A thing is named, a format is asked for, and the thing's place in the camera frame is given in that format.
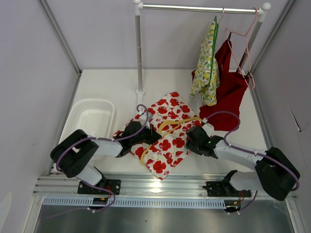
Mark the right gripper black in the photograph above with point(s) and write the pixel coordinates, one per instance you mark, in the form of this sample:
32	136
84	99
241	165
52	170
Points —
189	144

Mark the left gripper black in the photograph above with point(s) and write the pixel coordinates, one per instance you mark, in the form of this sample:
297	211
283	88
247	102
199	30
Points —
152	136

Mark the yellow plastic hanger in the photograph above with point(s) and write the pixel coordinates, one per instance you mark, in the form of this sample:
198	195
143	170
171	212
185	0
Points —
165	123

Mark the red flower print cloth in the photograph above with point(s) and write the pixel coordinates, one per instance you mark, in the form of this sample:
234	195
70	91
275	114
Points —
166	153

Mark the lemon print skirt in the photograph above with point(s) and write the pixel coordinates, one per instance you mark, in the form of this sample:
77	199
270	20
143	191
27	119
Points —
200	82

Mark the green plastic hanger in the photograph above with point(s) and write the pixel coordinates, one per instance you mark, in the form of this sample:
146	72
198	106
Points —
216	28

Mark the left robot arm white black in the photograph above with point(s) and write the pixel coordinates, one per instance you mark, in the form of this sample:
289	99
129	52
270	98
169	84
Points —
74	153

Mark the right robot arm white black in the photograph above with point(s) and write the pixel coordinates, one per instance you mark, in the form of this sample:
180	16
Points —
270	170

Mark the red garment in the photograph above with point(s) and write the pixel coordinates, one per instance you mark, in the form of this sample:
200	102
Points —
229	94

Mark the white plastic basket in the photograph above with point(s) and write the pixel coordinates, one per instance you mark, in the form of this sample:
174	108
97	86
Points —
93	116

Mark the clothes rack metal white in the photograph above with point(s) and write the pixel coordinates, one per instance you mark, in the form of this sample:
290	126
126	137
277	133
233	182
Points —
250	35

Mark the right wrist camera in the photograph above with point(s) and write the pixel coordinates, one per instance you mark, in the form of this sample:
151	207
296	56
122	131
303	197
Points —
208	128

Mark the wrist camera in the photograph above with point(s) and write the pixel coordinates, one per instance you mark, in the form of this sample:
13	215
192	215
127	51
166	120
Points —
145	119
208	128

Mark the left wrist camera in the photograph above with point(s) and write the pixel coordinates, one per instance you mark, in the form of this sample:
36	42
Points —
145	119

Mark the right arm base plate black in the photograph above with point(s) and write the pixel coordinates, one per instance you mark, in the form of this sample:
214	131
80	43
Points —
224	189

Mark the aluminium rail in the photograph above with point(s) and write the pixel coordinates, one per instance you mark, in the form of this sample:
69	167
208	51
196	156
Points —
133	185

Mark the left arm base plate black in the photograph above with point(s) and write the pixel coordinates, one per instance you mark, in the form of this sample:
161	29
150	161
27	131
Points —
112	185

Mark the white slotted cable duct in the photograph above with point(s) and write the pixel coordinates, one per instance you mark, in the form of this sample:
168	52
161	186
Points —
135	202

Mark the right aluminium frame post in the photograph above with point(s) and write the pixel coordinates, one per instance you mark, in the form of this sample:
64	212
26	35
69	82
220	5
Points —
274	32

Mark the aluminium frame post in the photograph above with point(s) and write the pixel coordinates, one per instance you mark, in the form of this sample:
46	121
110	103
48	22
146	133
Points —
59	35
274	32

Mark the left aluminium frame post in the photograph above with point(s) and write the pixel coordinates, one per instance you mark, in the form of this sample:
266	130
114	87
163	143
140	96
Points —
59	35

